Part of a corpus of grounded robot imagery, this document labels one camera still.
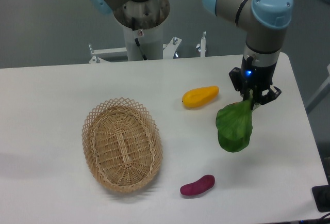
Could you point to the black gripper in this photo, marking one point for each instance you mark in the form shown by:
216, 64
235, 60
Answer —
258, 70

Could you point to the green leafy vegetable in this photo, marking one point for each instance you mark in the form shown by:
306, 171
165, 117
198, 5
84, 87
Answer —
234, 126

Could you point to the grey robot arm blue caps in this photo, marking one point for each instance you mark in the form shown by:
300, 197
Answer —
264, 21

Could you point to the yellow mango toy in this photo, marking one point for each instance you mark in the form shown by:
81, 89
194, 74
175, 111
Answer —
199, 97

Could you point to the white stand leg right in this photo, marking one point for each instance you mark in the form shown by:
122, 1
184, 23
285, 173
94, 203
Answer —
318, 95

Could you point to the purple sweet potato toy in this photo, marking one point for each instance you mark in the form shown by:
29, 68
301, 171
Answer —
198, 187

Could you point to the black device at table edge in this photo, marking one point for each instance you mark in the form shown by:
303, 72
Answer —
321, 197

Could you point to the woven wicker basket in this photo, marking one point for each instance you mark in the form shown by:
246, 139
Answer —
122, 145

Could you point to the white metal base frame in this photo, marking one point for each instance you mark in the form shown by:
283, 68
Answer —
169, 51

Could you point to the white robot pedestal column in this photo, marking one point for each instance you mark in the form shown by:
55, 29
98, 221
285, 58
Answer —
138, 42

